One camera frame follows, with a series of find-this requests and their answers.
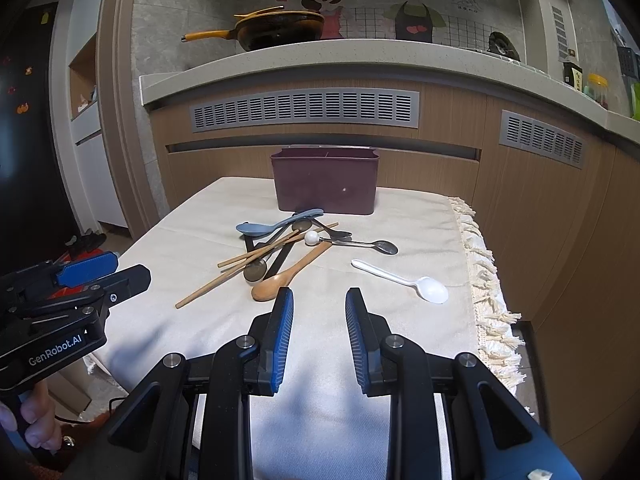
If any wooden spoon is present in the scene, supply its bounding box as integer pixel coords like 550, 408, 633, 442
250, 242, 331, 302

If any white plastic spoon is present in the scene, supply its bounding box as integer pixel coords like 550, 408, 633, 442
350, 259, 449, 304

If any steel smiley face spoon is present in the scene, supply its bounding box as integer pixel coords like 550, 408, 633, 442
320, 237, 399, 255

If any wooden chopstick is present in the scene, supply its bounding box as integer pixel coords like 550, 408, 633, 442
217, 232, 305, 269
174, 228, 302, 310

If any steel shovel-shaped spoon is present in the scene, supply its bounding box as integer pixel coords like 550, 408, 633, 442
311, 218, 352, 240

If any black handle utensil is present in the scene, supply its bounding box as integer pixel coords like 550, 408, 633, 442
243, 230, 293, 284

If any black handled steel spoon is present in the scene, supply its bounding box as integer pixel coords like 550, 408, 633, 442
243, 219, 311, 283

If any white ball-end utensil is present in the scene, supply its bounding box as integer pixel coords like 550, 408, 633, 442
304, 230, 321, 246

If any person left hand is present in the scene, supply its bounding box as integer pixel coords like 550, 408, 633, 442
0, 380, 62, 453

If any black refrigerator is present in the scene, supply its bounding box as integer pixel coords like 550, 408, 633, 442
0, 3, 79, 274

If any maroon plastic utensil holder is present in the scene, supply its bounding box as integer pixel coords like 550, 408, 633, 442
271, 146, 378, 216

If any grey ventilation grille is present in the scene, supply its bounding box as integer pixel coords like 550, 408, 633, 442
499, 110, 586, 168
190, 88, 420, 133

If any yellow frying pan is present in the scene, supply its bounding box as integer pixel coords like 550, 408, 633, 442
181, 6, 324, 52

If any black wok on counter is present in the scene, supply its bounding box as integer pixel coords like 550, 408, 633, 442
488, 32, 521, 62

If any yellow lid jar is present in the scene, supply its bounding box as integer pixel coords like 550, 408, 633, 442
584, 73, 608, 110

